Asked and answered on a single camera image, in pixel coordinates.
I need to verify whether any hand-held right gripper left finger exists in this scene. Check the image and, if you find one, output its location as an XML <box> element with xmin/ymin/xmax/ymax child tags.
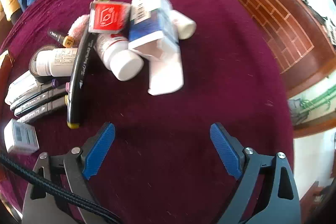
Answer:
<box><xmin>22</xmin><ymin>122</ymin><xmax>124</xmax><ymax>224</ymax></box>

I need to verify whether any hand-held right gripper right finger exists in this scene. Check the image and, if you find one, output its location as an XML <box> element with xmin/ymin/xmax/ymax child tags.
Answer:
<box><xmin>210</xmin><ymin>122</ymin><xmax>301</xmax><ymax>224</ymax></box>

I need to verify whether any black marker yellow cap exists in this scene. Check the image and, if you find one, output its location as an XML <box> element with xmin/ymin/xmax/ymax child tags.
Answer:
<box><xmin>17</xmin><ymin>95</ymin><xmax>69</xmax><ymax>124</ymax></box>

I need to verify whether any black marker pink cap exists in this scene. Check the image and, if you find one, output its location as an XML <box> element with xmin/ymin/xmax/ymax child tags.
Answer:
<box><xmin>14</xmin><ymin>83</ymin><xmax>71</xmax><ymax>118</ymax></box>

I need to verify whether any large black marker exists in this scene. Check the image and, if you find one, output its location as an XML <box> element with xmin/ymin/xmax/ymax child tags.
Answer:
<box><xmin>66</xmin><ymin>30</ymin><xmax>97</xmax><ymax>129</ymax></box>

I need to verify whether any small white barcode box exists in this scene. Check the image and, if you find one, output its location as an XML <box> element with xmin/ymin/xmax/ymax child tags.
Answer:
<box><xmin>3</xmin><ymin>118</ymin><xmax>40</xmax><ymax>154</ymax></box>

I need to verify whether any black marker purple cap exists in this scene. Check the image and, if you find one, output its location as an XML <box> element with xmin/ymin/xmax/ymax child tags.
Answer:
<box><xmin>10</xmin><ymin>79</ymin><xmax>59</xmax><ymax>111</ymax></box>

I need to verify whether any white bottle red label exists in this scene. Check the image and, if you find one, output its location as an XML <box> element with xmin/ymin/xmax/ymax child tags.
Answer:
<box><xmin>94</xmin><ymin>33</ymin><xmax>145</xmax><ymax>82</ymax></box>

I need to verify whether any black tape roll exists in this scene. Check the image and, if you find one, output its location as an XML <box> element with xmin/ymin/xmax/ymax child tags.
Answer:
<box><xmin>29</xmin><ymin>44</ymin><xmax>62</xmax><ymax>84</ymax></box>

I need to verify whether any white bottle text label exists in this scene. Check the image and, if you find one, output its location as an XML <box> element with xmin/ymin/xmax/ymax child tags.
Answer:
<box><xmin>35</xmin><ymin>48</ymin><xmax>79</xmax><ymax>77</ymax></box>

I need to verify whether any long white box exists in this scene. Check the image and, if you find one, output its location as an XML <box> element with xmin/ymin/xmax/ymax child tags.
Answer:
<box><xmin>5</xmin><ymin>70</ymin><xmax>40</xmax><ymax>106</ymax></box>

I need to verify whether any black marker orange cap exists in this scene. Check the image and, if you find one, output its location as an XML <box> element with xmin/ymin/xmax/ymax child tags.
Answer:
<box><xmin>47</xmin><ymin>29</ymin><xmax>76</xmax><ymax>47</ymax></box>

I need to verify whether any pink plush toy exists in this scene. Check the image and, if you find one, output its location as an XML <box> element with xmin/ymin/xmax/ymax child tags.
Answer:
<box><xmin>69</xmin><ymin>14</ymin><xmax>91</xmax><ymax>39</ymax></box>

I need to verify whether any white tray gold rim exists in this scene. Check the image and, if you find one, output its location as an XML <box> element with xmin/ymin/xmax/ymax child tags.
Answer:
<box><xmin>0</xmin><ymin>49</ymin><xmax>15</xmax><ymax>88</ymax></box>

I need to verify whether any red cube box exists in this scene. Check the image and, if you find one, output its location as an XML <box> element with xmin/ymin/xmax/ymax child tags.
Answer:
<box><xmin>88</xmin><ymin>0</ymin><xmax>131</xmax><ymax>34</ymax></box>

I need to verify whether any blue white medicine box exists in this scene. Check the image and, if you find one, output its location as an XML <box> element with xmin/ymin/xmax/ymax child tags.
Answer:
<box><xmin>128</xmin><ymin>0</ymin><xmax>184</xmax><ymax>96</ymax></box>

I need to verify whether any plain white bottle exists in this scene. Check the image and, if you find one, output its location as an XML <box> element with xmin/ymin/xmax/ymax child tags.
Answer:
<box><xmin>169</xmin><ymin>9</ymin><xmax>197</xmax><ymax>40</ymax></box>

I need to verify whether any burgundy tablecloth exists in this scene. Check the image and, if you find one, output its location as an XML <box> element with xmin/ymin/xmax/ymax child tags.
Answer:
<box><xmin>0</xmin><ymin>0</ymin><xmax>294</xmax><ymax>224</ymax></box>

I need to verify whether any black braided cable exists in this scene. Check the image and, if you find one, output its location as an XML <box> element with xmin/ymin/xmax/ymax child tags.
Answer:
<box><xmin>0</xmin><ymin>152</ymin><xmax>121</xmax><ymax>224</ymax></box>

